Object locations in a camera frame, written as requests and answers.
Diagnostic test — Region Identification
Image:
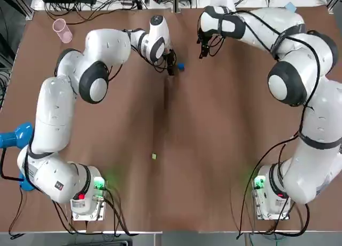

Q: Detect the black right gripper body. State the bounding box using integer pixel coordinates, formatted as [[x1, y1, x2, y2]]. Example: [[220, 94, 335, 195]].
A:
[[197, 29, 214, 45]]

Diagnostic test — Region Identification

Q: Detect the pink translucent plastic cup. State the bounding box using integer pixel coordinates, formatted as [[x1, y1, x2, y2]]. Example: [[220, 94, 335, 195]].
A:
[[52, 18, 73, 44]]

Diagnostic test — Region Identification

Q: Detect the blue desk lamp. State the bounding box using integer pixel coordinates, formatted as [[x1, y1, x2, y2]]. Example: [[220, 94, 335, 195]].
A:
[[0, 122, 41, 193]]

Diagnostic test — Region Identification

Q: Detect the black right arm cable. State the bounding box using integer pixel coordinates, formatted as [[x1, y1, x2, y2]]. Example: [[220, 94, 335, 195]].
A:
[[197, 10, 321, 240]]

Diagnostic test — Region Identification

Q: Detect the silver aluminium frame rail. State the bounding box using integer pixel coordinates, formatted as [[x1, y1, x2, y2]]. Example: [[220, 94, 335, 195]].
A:
[[23, 0, 35, 20]]

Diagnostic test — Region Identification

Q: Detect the black lamp power cable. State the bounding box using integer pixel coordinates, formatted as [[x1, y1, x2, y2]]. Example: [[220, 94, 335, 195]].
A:
[[9, 186, 25, 240]]

